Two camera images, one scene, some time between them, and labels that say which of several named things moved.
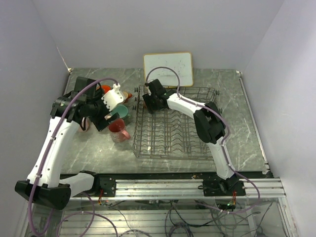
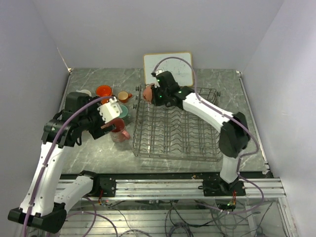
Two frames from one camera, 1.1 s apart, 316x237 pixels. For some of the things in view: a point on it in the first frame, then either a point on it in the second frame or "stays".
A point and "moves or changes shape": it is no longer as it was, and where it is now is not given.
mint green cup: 122,110 stays
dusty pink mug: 117,131 stays
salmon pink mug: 144,105 moves or changes shape
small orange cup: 127,96 stays
